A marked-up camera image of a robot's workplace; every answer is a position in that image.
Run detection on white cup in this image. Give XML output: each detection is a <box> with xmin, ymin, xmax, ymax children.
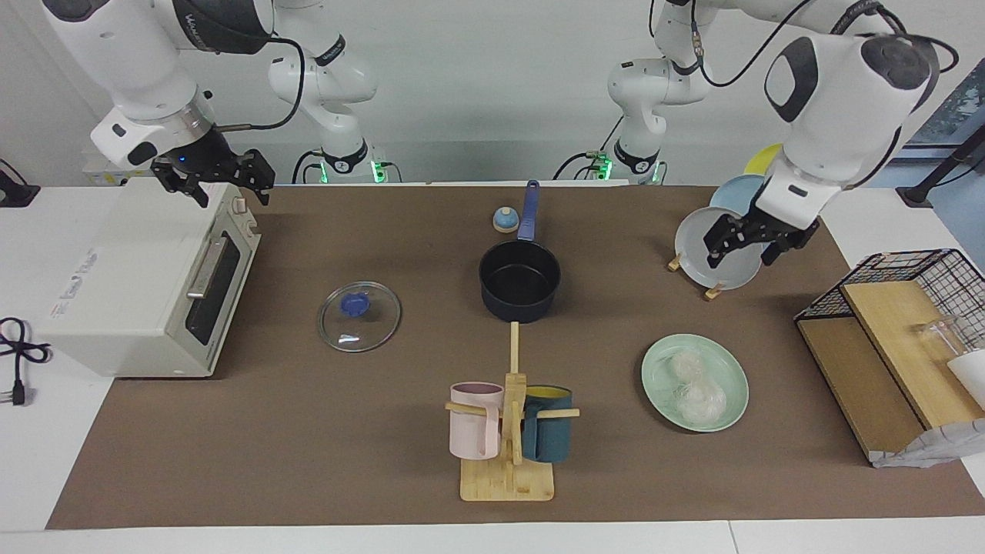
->
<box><xmin>947</xmin><ymin>350</ymin><xmax>985</xmax><ymax>409</ymax></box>

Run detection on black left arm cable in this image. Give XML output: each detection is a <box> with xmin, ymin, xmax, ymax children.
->
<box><xmin>689</xmin><ymin>0</ymin><xmax>959</xmax><ymax>87</ymax></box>

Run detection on black wire basket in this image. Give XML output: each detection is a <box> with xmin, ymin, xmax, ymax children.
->
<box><xmin>795</xmin><ymin>249</ymin><xmax>985</xmax><ymax>355</ymax></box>

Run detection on dark blue saucepan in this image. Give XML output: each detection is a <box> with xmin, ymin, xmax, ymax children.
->
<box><xmin>479</xmin><ymin>180</ymin><xmax>562</xmax><ymax>323</ymax></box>

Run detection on black table clamp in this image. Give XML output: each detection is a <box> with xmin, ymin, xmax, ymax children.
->
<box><xmin>0</xmin><ymin>158</ymin><xmax>41</xmax><ymax>207</ymax></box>

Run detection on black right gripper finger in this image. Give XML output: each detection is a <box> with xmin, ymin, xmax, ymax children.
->
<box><xmin>231</xmin><ymin>150</ymin><xmax>276</xmax><ymax>205</ymax></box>
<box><xmin>152</xmin><ymin>160</ymin><xmax>210</xmax><ymax>209</ymax></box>

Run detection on beige toaster oven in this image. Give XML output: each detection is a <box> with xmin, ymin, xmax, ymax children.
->
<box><xmin>35</xmin><ymin>178</ymin><xmax>261</xmax><ymax>379</ymax></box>

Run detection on black power cord plug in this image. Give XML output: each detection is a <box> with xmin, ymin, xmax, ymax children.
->
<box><xmin>0</xmin><ymin>317</ymin><xmax>52</xmax><ymax>407</ymax></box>

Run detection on light green plate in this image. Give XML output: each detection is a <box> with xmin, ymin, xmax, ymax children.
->
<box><xmin>641</xmin><ymin>333</ymin><xmax>750</xmax><ymax>433</ymax></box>

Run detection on grey plate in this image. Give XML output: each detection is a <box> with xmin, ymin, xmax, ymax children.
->
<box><xmin>675</xmin><ymin>206</ymin><xmax>764</xmax><ymax>291</ymax></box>

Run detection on yellow plate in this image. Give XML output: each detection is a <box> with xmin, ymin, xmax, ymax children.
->
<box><xmin>744</xmin><ymin>143</ymin><xmax>784</xmax><ymax>176</ymax></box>

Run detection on black stand leg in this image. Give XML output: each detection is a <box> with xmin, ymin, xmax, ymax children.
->
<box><xmin>897</xmin><ymin>123</ymin><xmax>985</xmax><ymax>209</ymax></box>

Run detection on dark teal mug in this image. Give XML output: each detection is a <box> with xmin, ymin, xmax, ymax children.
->
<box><xmin>522</xmin><ymin>385</ymin><xmax>573</xmax><ymax>463</ymax></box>

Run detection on brown table mat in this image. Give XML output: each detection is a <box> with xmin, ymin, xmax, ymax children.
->
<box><xmin>46</xmin><ymin>185</ymin><xmax>985</xmax><ymax>530</ymax></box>

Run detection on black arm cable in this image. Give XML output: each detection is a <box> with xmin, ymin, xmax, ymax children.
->
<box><xmin>689</xmin><ymin>0</ymin><xmax>959</xmax><ymax>87</ymax></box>
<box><xmin>208</xmin><ymin>35</ymin><xmax>309</xmax><ymax>133</ymax></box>

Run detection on pink mug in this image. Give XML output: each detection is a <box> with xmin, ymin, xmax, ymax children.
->
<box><xmin>449</xmin><ymin>382</ymin><xmax>505</xmax><ymax>461</ymax></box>

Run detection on wooden plate rack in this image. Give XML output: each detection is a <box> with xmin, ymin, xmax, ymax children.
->
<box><xmin>667</xmin><ymin>250</ymin><xmax>728</xmax><ymax>301</ymax></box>

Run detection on window pane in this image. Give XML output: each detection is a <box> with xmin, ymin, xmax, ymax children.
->
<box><xmin>912</xmin><ymin>60</ymin><xmax>985</xmax><ymax>147</ymax></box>

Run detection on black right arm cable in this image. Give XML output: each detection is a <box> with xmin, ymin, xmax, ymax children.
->
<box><xmin>208</xmin><ymin>35</ymin><xmax>309</xmax><ymax>133</ymax></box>

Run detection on wooden mug tree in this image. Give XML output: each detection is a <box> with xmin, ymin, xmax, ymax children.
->
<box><xmin>445</xmin><ymin>322</ymin><xmax>580</xmax><ymax>502</ymax></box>

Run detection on glass lid blue knob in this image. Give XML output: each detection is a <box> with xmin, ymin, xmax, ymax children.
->
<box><xmin>318</xmin><ymin>282</ymin><xmax>402</xmax><ymax>353</ymax></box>

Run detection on wooden two-tier shelf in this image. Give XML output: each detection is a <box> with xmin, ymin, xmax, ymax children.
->
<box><xmin>796</xmin><ymin>281</ymin><xmax>985</xmax><ymax>462</ymax></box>

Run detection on light blue plate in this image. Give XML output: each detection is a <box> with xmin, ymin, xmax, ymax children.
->
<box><xmin>710</xmin><ymin>174</ymin><xmax>770</xmax><ymax>220</ymax></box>

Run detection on clear glass cup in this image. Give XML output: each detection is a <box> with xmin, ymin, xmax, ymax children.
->
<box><xmin>912</xmin><ymin>315</ymin><xmax>972</xmax><ymax>362</ymax></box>

